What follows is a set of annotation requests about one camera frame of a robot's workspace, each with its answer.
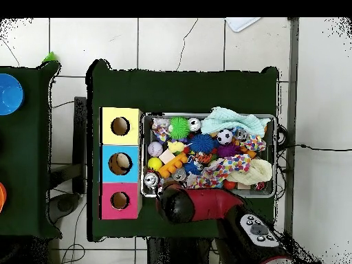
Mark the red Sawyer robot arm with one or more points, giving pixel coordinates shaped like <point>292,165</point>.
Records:
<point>209,205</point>

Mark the wooden box with three holes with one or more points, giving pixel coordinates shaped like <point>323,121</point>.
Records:
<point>132,176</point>

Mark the yellow ball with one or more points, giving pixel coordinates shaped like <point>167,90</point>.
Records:
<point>155,163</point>

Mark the white tray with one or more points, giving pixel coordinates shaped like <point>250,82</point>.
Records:
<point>242,23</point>

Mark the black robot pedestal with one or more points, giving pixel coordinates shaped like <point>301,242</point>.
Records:
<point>178,253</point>

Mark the polka dot cloth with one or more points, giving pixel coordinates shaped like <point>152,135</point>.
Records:
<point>228,166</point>

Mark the cream knitted cloth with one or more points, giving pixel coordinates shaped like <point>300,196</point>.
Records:
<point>258,172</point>

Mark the purple spiky ball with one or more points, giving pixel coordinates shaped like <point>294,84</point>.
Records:
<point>227,150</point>

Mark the small green object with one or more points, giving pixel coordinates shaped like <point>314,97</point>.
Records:
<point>49,57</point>

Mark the silver can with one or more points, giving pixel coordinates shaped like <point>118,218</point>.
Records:
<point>179,173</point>

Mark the mint green cloth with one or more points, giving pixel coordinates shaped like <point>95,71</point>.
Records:
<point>228,121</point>

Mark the orange toy brick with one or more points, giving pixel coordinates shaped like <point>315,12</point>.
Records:
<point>172,165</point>

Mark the orange bowl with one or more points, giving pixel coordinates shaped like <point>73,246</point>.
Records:
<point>2,196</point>

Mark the blue spiky ball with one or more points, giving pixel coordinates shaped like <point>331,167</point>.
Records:
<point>202,143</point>

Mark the shallow clear mesh bin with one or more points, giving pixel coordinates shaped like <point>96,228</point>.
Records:
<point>270,154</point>

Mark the green spiky ball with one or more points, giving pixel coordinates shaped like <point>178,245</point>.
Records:
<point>179,128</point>

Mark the dark green side tablecloth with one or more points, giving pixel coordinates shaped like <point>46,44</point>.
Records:
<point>30,151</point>

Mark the black and white soccer ball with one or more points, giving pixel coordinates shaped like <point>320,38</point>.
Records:
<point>225,136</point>

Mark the blue bowl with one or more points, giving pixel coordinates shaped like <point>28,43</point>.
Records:
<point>9,95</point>

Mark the white baseball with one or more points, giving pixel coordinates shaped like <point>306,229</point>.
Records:
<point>155,149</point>

